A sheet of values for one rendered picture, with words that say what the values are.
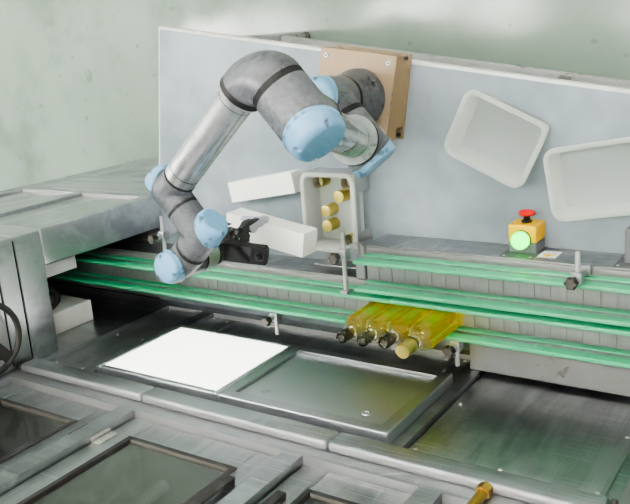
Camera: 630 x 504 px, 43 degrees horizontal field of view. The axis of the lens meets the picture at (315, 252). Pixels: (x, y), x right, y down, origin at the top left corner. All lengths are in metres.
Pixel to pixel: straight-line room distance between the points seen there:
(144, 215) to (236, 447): 1.09
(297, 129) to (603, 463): 0.90
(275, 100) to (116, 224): 1.23
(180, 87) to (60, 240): 0.60
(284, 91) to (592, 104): 0.80
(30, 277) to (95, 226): 0.27
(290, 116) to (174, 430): 0.84
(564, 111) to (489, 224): 0.34
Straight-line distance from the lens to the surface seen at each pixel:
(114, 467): 1.86
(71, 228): 2.51
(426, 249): 2.07
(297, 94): 1.49
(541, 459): 1.75
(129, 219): 2.66
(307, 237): 1.97
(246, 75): 1.53
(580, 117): 2.00
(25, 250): 2.41
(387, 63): 2.07
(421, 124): 2.15
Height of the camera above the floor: 2.66
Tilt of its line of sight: 53 degrees down
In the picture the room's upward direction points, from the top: 115 degrees counter-clockwise
